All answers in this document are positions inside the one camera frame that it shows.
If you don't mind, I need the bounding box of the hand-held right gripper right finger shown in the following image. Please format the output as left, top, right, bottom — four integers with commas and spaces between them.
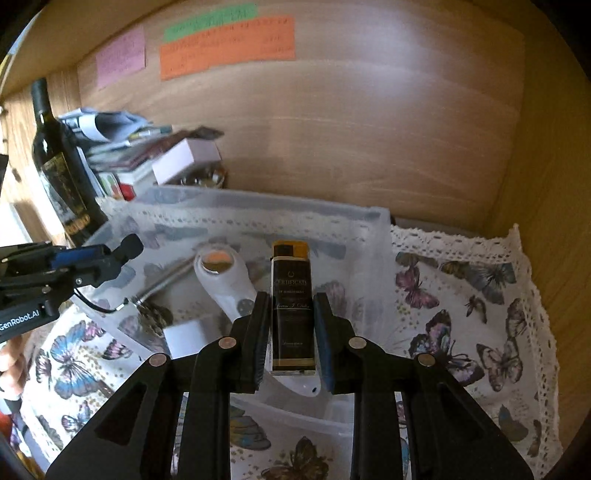
313, 292, 537, 480

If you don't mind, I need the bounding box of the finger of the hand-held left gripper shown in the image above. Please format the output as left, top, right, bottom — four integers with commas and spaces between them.
50, 244, 114, 269
65, 257, 126, 291

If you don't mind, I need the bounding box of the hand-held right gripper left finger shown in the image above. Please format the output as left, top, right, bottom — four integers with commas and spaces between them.
45, 292, 271, 480

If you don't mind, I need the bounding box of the black foam clip microphone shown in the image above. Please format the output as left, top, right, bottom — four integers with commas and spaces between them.
111, 233, 145, 265

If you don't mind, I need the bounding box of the black gold certificate box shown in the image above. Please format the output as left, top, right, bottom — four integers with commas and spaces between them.
270, 240, 318, 376

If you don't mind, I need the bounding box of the clear plastic storage box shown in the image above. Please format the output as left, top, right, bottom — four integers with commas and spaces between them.
82, 185, 394, 438

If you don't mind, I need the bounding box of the person's left hand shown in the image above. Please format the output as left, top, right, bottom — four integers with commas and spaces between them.
0, 336, 29, 403

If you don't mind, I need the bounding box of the white handheld magnifier device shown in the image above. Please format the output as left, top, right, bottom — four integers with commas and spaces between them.
192, 246, 325, 398

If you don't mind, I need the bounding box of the metal rod tool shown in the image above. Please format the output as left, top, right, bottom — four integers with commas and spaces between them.
131, 260, 195, 306

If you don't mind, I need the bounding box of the dark metal trinket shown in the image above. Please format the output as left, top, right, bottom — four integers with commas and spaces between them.
137, 302, 175, 339

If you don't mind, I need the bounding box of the small white box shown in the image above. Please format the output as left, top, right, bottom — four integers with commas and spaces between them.
163, 320, 209, 359

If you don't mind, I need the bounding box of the red and white packet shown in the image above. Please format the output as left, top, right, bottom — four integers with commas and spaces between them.
98, 171, 140, 202

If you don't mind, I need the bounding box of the dark wine bottle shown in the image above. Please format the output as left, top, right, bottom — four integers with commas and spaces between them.
30, 78, 110, 248

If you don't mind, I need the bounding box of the stack of magazines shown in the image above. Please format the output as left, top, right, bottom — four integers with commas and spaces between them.
87, 126, 225, 182

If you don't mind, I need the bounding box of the pile of crumpled papers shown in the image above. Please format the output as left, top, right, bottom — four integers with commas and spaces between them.
57, 106, 172, 151

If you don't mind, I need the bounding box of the white cardboard box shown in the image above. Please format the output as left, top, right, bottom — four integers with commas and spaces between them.
151, 138, 223, 186

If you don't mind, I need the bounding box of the shiny glass ornament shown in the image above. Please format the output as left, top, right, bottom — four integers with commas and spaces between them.
177, 165, 229, 189

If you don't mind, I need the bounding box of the butterfly printed lace cloth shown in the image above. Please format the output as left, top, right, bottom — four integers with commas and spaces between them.
18, 198, 562, 480

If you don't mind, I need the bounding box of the pink paper note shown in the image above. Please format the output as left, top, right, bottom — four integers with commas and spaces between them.
95, 25, 147, 91

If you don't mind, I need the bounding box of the orange paper note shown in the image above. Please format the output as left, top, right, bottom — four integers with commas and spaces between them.
159, 15, 297, 82

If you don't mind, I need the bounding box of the green paper note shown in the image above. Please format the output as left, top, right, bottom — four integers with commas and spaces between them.
163, 3, 257, 42

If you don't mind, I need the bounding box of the thin black cable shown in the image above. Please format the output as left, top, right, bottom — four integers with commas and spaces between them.
69, 287, 128, 317

